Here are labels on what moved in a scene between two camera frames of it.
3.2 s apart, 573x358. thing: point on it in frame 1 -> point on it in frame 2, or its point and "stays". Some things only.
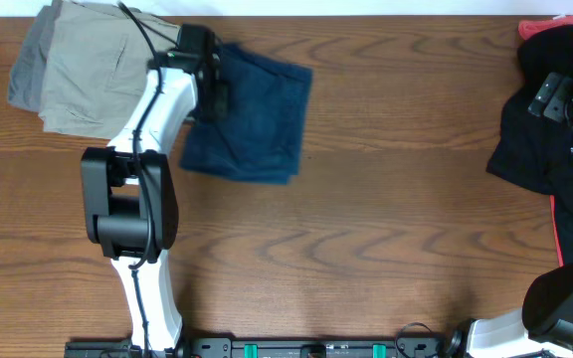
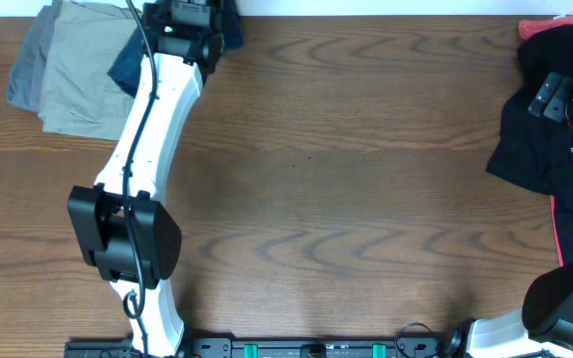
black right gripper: (554, 98) stays
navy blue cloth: (261, 138) -> (124, 72)
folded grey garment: (28, 71) stays
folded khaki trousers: (95, 65) stays
